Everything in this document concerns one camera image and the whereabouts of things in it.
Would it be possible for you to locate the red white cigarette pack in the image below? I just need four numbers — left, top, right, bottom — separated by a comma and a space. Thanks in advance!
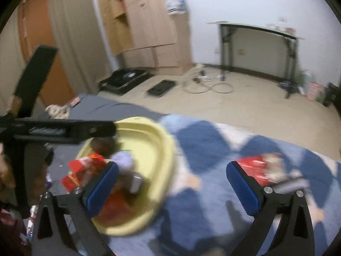
61, 153, 106, 192

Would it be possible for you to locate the beige cloth pile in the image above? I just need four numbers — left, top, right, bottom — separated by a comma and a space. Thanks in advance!
45, 105, 71, 120

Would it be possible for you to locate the large red flat box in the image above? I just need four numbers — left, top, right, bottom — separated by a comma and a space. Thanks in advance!
236, 153, 288, 186

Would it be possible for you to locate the blue white plush rug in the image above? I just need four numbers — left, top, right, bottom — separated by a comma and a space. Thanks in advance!
106, 114, 341, 256

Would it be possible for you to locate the white powder puff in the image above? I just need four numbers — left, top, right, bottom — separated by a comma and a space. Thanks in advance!
110, 150, 135, 175

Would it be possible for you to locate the yellow plastic basin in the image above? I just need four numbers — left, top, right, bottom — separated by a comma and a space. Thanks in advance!
92, 117, 176, 236

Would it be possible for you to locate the black open case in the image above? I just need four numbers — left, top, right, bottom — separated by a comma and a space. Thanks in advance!
98, 68, 154, 95

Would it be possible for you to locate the black tray on floor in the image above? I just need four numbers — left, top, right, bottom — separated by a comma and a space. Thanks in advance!
147, 80, 177, 97

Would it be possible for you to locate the wooden wardrobe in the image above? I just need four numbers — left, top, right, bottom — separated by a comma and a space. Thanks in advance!
97, 0, 193, 76

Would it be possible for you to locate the black folding table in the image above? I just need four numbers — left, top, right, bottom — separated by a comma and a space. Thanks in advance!
210, 21, 301, 99

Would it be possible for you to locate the hanging white blue bag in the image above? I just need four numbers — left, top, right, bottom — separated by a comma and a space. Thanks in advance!
166, 0, 187, 15

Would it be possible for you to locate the black bag by wall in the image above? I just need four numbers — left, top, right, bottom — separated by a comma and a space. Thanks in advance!
323, 83, 340, 107

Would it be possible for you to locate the pink bag by wall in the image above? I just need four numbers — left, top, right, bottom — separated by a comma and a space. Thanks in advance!
306, 81, 322, 100

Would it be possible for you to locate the white cable on floor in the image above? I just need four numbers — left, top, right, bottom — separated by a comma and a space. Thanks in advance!
182, 70, 235, 95

